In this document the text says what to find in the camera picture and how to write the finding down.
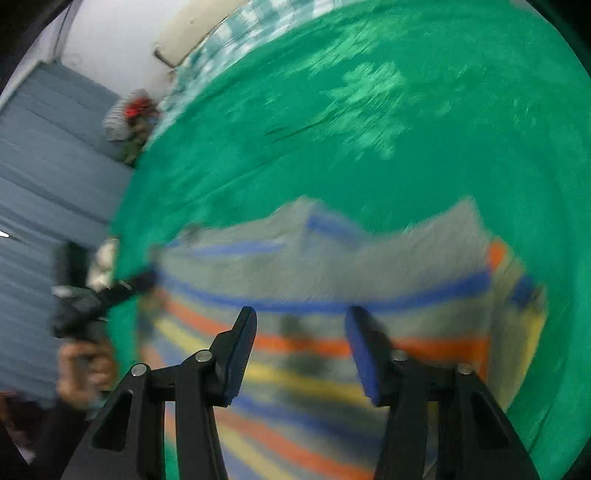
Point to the pile of clothes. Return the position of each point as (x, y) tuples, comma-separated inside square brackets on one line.
[(134, 113)]

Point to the striped small garment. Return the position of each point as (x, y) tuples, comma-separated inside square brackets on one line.
[(300, 258)]

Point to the cream mattress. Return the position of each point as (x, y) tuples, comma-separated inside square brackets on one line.
[(194, 32)]

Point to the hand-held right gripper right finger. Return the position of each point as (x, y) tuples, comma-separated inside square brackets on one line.
[(362, 355)]

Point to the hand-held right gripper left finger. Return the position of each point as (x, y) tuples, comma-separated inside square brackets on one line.
[(240, 355)]

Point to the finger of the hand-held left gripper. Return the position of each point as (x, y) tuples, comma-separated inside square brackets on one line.
[(134, 282)]

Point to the person's left hand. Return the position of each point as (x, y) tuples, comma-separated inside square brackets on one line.
[(83, 374)]

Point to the grey curtain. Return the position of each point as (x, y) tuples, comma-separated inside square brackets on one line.
[(46, 184)]

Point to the green bedspread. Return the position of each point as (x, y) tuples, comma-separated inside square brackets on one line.
[(415, 138)]

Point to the person's left forearm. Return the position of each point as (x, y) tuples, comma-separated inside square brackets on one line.
[(51, 438)]

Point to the teal checked bed sheet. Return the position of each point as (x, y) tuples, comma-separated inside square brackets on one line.
[(221, 50)]

